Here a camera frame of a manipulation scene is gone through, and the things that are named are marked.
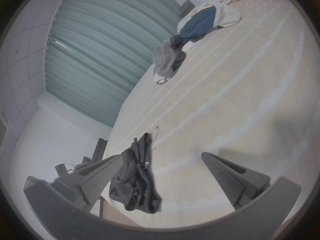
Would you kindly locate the pile of clothes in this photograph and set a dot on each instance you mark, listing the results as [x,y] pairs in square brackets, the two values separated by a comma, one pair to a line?
[165,56]

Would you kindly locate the white printed pillow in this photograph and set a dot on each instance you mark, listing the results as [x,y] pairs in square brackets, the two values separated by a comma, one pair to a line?
[215,0]

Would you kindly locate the bed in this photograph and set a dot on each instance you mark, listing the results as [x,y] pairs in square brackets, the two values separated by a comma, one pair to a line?
[237,96]

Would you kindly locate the black chest of drawers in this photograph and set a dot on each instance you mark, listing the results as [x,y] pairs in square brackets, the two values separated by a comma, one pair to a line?
[100,150]

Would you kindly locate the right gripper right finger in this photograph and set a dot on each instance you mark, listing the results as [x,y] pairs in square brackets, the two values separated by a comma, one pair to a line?
[230,181]

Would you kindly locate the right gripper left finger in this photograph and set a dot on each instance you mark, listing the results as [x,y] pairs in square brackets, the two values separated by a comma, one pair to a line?
[92,181]

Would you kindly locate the black T-shirt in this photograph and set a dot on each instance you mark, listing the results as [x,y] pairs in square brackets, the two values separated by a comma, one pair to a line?
[140,184]

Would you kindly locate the grey bedside table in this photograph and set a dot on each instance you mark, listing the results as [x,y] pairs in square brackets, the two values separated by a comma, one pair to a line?
[186,7]

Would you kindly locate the blue-green curtain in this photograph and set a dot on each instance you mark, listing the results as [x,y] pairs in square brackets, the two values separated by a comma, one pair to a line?
[120,26]
[87,89]

